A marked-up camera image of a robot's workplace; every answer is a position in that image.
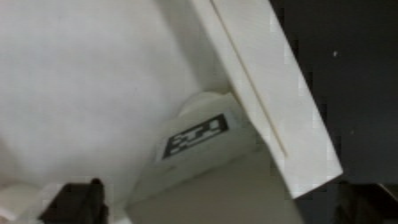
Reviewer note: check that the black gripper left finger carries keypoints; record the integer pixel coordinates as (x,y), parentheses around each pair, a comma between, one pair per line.
(77,206)

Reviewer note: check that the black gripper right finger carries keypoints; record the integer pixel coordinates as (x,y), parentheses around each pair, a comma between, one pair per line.
(366,204)

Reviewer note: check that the white table leg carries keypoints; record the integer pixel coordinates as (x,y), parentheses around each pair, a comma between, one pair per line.
(210,182)

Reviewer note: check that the white square tabletop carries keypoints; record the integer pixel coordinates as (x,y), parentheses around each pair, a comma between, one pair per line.
(107,62)

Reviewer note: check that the white L-shaped obstacle fence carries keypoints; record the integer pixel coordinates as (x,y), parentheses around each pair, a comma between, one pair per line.
(301,146)

